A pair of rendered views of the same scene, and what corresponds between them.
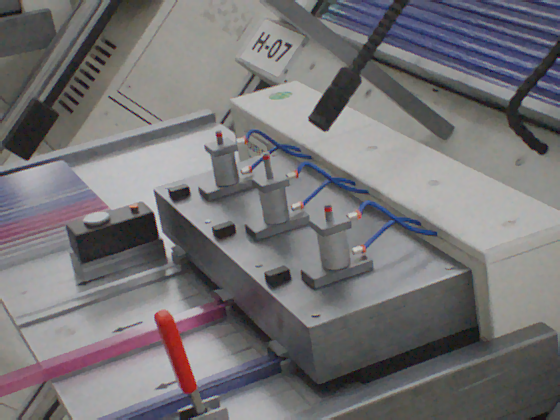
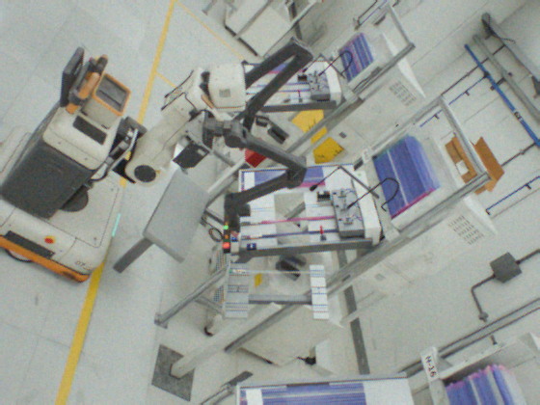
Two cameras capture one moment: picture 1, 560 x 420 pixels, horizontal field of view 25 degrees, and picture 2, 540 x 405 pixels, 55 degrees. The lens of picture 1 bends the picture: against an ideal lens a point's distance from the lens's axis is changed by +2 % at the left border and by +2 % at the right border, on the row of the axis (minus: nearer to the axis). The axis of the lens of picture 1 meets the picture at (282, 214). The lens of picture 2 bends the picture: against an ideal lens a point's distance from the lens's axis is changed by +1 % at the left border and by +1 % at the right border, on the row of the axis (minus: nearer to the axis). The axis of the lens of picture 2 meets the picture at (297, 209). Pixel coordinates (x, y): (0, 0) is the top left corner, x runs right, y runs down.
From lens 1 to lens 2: 1.90 m
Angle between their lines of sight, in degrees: 24
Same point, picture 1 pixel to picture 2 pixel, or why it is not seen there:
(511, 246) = (369, 229)
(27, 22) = (330, 103)
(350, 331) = (345, 231)
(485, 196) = (372, 217)
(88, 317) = (315, 209)
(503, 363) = (364, 241)
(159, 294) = (326, 208)
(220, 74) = (371, 121)
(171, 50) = (362, 114)
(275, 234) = (343, 209)
